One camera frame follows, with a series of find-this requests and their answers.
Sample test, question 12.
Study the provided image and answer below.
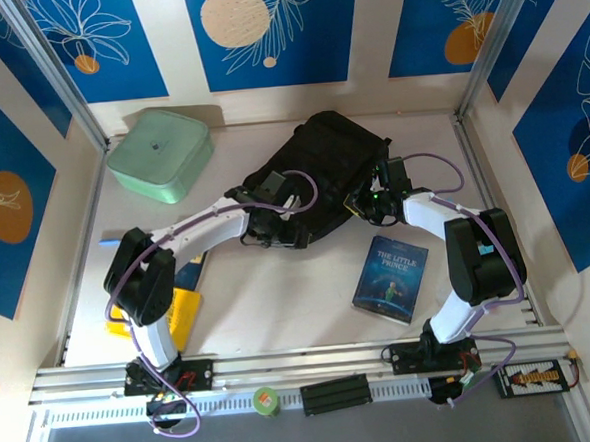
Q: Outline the black student backpack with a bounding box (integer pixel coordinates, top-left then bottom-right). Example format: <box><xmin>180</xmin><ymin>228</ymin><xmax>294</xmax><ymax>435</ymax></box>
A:
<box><xmin>220</xmin><ymin>106</ymin><xmax>400</xmax><ymax>254</ymax></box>

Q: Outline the Little Prince blue book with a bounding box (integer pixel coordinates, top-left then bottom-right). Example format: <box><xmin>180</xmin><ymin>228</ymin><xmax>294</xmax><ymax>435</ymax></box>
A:
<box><xmin>347</xmin><ymin>232</ymin><xmax>435</xmax><ymax>330</ymax></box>

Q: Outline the dark blue book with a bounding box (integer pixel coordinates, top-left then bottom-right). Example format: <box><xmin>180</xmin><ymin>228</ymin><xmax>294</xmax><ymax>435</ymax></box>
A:
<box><xmin>171</xmin><ymin>250</ymin><xmax>213</xmax><ymax>293</ymax></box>

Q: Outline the yellow cartoon cover book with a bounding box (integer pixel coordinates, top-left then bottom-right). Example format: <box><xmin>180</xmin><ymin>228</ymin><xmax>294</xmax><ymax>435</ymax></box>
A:
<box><xmin>102</xmin><ymin>285</ymin><xmax>206</xmax><ymax>358</ymax></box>

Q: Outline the mint green lunch box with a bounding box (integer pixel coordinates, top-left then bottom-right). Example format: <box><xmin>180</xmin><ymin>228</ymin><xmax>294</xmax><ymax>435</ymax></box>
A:
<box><xmin>103</xmin><ymin>103</ymin><xmax>219</xmax><ymax>209</ymax></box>

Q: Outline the green tape roll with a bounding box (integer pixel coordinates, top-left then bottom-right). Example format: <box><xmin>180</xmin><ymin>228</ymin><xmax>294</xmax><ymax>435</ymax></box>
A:
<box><xmin>251</xmin><ymin>384</ymin><xmax>284</xmax><ymax>420</ymax></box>

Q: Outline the black ribbed block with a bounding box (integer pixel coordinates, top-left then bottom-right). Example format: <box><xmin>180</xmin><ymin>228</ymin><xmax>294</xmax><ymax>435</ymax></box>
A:
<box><xmin>298</xmin><ymin>374</ymin><xmax>374</xmax><ymax>418</ymax></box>

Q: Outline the grey metal panel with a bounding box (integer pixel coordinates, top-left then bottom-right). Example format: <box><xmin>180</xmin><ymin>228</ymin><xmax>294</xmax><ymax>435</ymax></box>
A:
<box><xmin>34</xmin><ymin>393</ymin><xmax>588</xmax><ymax>442</ymax></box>

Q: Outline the black power distribution board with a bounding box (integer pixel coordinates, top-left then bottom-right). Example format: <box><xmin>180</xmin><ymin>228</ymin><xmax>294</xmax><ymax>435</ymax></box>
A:
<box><xmin>492</xmin><ymin>358</ymin><xmax>571</xmax><ymax>399</ymax></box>

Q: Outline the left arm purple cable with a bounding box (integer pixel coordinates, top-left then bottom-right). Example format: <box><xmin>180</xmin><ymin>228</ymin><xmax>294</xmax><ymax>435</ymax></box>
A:
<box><xmin>96</xmin><ymin>168</ymin><xmax>335</xmax><ymax>442</ymax></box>

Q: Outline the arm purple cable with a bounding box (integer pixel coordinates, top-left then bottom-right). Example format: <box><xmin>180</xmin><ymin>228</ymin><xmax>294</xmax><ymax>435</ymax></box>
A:
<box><xmin>96</xmin><ymin>168</ymin><xmax>335</xmax><ymax>442</ymax></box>
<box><xmin>400</xmin><ymin>146</ymin><xmax>534</xmax><ymax>411</ymax></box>

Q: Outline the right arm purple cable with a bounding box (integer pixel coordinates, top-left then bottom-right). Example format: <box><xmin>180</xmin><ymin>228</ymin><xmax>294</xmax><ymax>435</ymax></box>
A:
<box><xmin>400</xmin><ymin>146</ymin><xmax>534</xmax><ymax>411</ymax></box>

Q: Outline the aluminium table side rail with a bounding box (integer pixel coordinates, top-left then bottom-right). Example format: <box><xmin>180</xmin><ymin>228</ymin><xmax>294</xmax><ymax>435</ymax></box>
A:
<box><xmin>42</xmin><ymin>141</ymin><xmax>122</xmax><ymax>367</ymax></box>
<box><xmin>453</xmin><ymin>114</ymin><xmax>541</xmax><ymax>330</ymax></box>

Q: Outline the aluminium front rail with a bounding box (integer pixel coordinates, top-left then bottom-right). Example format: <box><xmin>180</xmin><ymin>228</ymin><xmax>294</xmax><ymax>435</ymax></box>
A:
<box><xmin>25</xmin><ymin>327</ymin><xmax>571</xmax><ymax>407</ymax></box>

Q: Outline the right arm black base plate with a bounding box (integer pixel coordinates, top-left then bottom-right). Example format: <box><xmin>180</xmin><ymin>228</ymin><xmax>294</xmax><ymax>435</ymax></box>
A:
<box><xmin>388</xmin><ymin>337</ymin><xmax>483</xmax><ymax>376</ymax></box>

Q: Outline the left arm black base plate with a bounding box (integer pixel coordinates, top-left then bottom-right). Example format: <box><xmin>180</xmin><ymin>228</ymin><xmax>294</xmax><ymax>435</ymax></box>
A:
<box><xmin>121</xmin><ymin>356</ymin><xmax>216</xmax><ymax>397</ymax></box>

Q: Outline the white slotted cable duct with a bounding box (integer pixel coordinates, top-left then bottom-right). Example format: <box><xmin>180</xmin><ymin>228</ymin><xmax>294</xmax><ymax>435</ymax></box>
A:
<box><xmin>44</xmin><ymin>376</ymin><xmax>433</xmax><ymax>431</ymax></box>

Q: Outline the blue floral wall poster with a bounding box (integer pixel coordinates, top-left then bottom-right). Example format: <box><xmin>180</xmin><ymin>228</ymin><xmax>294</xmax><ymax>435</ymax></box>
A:
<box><xmin>25</xmin><ymin>0</ymin><xmax>171</xmax><ymax>108</ymax></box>
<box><xmin>504</xmin><ymin>0</ymin><xmax>590</xmax><ymax>276</ymax></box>
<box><xmin>384</xmin><ymin>0</ymin><xmax>530</xmax><ymax>80</ymax></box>
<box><xmin>0</xmin><ymin>65</ymin><xmax>66</xmax><ymax>320</ymax></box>
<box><xmin>183</xmin><ymin>0</ymin><xmax>366</xmax><ymax>94</ymax></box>

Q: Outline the aluminium frame post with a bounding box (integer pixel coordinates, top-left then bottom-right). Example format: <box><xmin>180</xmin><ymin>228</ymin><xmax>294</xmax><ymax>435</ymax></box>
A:
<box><xmin>0</xmin><ymin>0</ymin><xmax>111</xmax><ymax>157</ymax></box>
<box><xmin>449</xmin><ymin>0</ymin><xmax>553</xmax><ymax>122</ymax></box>

